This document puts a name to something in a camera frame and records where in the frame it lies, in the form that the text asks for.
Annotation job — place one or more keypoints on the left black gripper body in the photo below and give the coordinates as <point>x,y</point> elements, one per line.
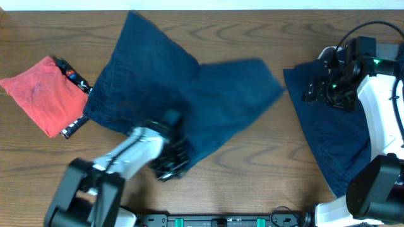
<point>171,163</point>

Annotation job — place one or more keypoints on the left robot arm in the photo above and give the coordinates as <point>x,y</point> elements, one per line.
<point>90,192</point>

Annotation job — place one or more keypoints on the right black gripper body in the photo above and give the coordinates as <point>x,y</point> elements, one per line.
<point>335,94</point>

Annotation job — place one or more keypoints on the navy blue shorts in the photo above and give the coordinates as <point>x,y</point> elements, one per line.
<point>149,76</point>

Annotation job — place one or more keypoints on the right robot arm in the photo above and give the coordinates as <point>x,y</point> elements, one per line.
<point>375,195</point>

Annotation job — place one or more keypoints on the folded red cloth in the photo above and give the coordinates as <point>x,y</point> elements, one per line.
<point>47,96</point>

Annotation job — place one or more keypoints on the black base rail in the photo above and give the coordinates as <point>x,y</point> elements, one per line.
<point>280,217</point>

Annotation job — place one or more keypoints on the black white patterned garment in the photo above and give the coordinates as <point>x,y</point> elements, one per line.
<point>83,85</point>

